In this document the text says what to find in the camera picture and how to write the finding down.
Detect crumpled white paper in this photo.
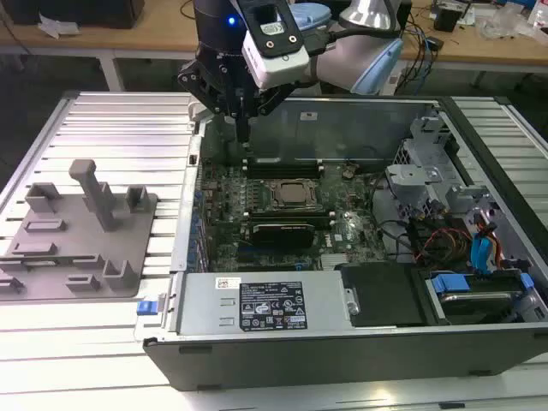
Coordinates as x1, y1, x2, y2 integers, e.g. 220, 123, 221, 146
37, 11, 81, 40

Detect large black box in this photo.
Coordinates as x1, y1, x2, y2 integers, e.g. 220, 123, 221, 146
7, 0, 146, 30

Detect black RAM slot bank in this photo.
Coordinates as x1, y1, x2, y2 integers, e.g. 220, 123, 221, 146
241, 208, 327, 224
241, 155, 325, 181

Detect silver power supply black label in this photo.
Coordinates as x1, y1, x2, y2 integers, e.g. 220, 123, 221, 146
164, 271, 357, 337

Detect white plastic case latch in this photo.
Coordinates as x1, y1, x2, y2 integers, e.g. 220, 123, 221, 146
188, 97, 214, 122

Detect blue hanging cable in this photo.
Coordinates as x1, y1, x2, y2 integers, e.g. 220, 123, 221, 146
419, 23, 434, 94

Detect gray parts rack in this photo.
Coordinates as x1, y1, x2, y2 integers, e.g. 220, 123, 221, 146
0, 158, 160, 301

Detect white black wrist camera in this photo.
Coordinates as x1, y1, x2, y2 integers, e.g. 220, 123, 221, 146
241, 0, 310, 91

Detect silver CPU in socket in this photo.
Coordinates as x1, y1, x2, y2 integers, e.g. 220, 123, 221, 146
267, 178, 323, 211

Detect clear plastic bags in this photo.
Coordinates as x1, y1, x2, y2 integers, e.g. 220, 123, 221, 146
476, 5, 531, 40

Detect green motherboard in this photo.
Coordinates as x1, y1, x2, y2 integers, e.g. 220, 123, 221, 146
198, 158, 390, 273

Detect blue flat wire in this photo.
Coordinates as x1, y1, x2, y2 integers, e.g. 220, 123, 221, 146
483, 234, 501, 275
469, 233, 488, 276

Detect black open PC case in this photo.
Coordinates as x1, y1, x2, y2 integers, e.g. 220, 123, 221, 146
134, 94, 548, 393

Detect silver metal drive cage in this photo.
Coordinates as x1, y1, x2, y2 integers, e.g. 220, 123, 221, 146
384, 114, 462, 224

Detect black graphics card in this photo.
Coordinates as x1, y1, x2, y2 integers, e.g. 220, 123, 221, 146
249, 220, 316, 249

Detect silver finned heatsink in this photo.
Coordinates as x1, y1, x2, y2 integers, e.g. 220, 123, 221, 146
318, 253, 350, 271

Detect red yellow black wire bundle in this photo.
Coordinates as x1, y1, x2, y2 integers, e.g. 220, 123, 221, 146
411, 228, 473, 263

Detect hard disk in blue carrier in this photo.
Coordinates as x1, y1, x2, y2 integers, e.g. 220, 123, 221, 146
422, 271, 534, 327

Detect black round cable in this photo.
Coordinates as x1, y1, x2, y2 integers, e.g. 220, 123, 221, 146
368, 176, 413, 259

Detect small black device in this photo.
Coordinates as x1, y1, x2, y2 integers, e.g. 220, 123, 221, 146
433, 5, 464, 33

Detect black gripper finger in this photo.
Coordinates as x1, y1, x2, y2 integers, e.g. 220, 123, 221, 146
242, 81, 297, 144
177, 62, 244, 143

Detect wooden desk white legs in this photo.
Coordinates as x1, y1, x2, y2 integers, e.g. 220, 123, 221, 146
0, 17, 199, 93

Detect black flat bay cover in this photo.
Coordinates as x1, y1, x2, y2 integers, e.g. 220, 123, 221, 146
335, 262, 430, 329

